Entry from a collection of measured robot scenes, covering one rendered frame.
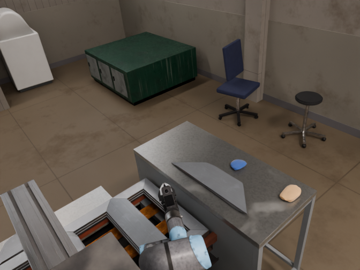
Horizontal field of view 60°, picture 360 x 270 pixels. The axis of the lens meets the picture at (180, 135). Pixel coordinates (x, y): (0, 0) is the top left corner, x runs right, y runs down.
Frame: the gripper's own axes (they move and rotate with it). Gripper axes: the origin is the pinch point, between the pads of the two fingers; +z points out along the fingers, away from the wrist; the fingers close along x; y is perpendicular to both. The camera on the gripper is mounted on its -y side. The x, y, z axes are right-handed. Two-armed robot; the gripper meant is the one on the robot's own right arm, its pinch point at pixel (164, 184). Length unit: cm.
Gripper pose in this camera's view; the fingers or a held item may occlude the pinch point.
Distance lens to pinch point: 166.5
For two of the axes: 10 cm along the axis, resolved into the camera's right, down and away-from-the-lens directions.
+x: 9.5, -3.0, 0.5
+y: 2.2, 7.9, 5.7
